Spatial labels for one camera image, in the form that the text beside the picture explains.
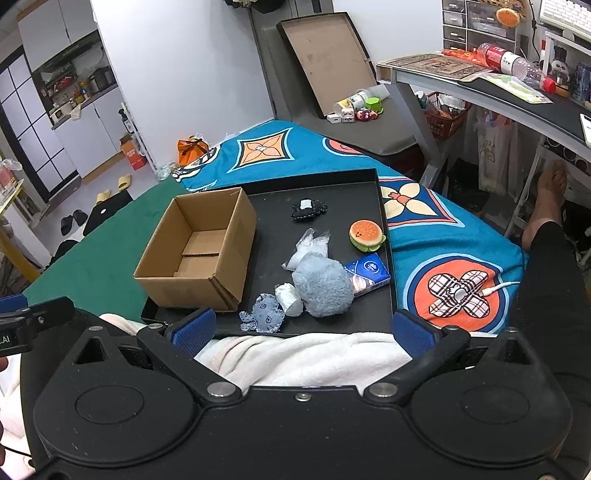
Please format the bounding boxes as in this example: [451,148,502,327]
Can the small toys on bench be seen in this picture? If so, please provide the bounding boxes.
[325,84,390,124]

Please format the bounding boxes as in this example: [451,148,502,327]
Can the open brown cardboard box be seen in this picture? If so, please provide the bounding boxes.
[134,187,257,312]

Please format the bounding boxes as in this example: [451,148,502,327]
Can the white towel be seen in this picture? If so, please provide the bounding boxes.
[98,313,415,393]

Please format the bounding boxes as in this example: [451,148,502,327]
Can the orange gift bag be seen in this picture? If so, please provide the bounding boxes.
[176,136,209,167]

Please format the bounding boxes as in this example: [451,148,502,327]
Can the black laptop on floor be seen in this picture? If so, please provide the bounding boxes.
[83,190,132,236]

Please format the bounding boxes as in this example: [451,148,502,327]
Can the blue patterned blanket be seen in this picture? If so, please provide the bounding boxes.
[172,121,526,334]

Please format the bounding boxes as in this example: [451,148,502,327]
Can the white soft roll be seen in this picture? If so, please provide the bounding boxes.
[274,283,304,317]

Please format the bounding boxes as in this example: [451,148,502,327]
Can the leaning brown framed board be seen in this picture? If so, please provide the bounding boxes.
[276,12,377,117]

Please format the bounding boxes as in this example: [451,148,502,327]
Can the blue denim fabric toy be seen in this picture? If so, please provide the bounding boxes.
[239,293,286,334]

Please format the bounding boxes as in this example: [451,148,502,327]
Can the yellow slippers pair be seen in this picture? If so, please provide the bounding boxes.
[94,173,133,206]

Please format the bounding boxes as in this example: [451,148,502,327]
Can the white charging cable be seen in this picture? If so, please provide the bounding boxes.
[479,280,522,297]

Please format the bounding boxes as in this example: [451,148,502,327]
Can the grey desk with mat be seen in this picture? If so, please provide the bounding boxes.
[376,53,590,187]

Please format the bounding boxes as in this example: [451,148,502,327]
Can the black slippers pair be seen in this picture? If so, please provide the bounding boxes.
[60,209,88,236]

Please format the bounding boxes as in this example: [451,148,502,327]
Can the person's bare foot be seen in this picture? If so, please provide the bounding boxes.
[522,160,567,251]

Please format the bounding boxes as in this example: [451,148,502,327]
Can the red basket under desk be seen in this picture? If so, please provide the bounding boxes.
[423,92,472,140]

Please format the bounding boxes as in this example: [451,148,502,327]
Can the red cap plastic bottle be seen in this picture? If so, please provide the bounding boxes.
[476,43,556,94]

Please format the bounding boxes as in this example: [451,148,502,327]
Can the grey pink plush toy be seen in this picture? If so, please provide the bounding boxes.
[291,252,355,318]

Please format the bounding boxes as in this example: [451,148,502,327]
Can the plush hamburger toy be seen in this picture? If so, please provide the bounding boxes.
[349,219,386,252]

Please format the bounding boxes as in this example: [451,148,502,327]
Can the grey bench seat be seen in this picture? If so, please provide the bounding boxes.
[250,1,418,157]

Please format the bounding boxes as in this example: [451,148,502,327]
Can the clear plastic bag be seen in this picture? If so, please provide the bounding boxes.
[281,228,331,271]

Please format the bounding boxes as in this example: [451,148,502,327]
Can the orange carton on floor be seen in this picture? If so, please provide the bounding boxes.
[120,139,147,171]

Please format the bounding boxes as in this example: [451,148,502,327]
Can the green cloth mat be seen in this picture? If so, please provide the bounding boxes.
[24,178,186,321]

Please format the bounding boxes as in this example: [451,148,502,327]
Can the black stitched felt toy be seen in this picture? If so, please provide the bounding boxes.
[291,198,328,222]

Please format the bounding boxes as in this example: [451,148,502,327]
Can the grey drawer organizer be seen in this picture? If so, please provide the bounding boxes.
[441,0,531,55]

